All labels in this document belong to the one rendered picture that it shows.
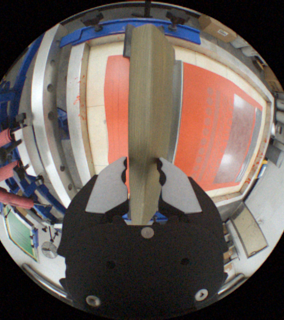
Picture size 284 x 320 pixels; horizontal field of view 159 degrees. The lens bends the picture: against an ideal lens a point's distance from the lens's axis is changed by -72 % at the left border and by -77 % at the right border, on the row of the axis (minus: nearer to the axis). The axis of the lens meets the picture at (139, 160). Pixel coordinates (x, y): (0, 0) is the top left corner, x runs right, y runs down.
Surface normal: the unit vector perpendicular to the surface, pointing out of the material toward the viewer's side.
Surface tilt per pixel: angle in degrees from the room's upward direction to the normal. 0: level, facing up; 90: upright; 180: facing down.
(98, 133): 0
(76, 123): 0
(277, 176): 90
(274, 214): 90
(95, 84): 0
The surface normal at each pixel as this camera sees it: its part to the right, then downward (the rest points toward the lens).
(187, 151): 0.00, 0.47
